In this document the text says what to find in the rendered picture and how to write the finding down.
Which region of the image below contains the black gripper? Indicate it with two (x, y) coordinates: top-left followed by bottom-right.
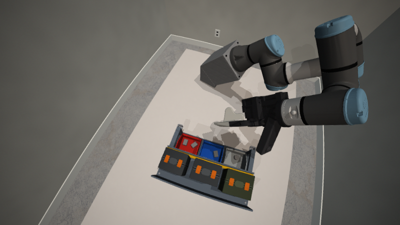
(214, 92), (292, 128)

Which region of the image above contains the red bin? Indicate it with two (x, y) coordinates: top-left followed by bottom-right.
(175, 133), (202, 155)

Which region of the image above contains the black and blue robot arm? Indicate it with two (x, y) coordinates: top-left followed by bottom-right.
(229, 15), (369, 155)

